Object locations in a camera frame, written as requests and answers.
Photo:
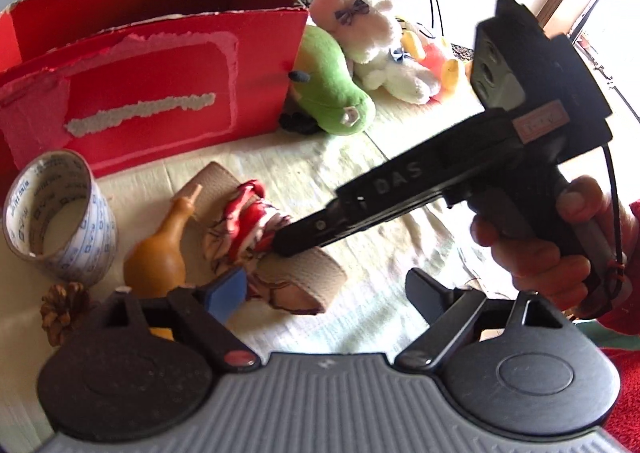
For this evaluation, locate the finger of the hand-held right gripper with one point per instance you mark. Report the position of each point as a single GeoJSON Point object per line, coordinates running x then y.
{"type": "Point", "coordinates": [310, 230]}

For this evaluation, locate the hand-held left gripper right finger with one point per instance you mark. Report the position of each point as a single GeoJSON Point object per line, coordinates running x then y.
{"type": "Point", "coordinates": [425, 290]}

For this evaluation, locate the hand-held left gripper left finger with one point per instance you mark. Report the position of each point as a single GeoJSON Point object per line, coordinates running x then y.
{"type": "Point", "coordinates": [227, 295]}

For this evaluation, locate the beige elastic band roll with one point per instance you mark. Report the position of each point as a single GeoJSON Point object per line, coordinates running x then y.
{"type": "Point", "coordinates": [310, 278]}

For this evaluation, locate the red white patterned cloth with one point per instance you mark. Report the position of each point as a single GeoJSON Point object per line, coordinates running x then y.
{"type": "Point", "coordinates": [240, 228]}

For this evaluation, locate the brown pine cone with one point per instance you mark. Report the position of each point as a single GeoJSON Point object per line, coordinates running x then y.
{"type": "Point", "coordinates": [62, 310]}

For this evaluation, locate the red cardboard box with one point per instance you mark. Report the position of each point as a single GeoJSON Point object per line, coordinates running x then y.
{"type": "Point", "coordinates": [150, 133]}

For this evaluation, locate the person's right hand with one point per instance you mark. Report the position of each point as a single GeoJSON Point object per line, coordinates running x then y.
{"type": "Point", "coordinates": [530, 258]}

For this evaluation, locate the orange gourd-shaped bulb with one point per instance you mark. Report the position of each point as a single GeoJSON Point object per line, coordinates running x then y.
{"type": "Point", "coordinates": [155, 258]}

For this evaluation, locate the yellow orange plush toy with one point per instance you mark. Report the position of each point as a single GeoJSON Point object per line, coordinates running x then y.
{"type": "Point", "coordinates": [435, 55]}

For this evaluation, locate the clear printed tape roll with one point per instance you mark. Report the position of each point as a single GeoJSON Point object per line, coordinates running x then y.
{"type": "Point", "coordinates": [95, 243]}

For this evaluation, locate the green plush toy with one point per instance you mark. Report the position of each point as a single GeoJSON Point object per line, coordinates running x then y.
{"type": "Point", "coordinates": [325, 83]}

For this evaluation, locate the white plush sheep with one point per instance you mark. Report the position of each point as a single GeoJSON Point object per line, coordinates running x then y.
{"type": "Point", "coordinates": [360, 33]}

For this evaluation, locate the red garment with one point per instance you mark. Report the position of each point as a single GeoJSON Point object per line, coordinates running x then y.
{"type": "Point", "coordinates": [627, 393]}

